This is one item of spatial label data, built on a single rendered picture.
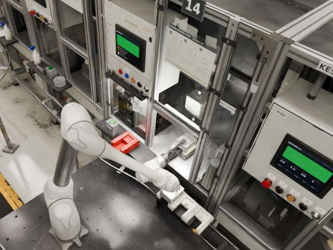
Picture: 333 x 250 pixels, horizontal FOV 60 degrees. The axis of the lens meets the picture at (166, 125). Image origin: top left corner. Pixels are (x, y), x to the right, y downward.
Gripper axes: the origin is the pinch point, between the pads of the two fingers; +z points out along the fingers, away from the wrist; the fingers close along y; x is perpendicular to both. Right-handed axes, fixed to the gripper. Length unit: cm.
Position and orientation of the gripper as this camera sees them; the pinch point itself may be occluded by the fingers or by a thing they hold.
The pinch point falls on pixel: (182, 145)
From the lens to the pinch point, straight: 202.8
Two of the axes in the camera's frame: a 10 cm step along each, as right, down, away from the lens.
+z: 6.9, -4.5, 5.7
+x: -7.2, -5.4, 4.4
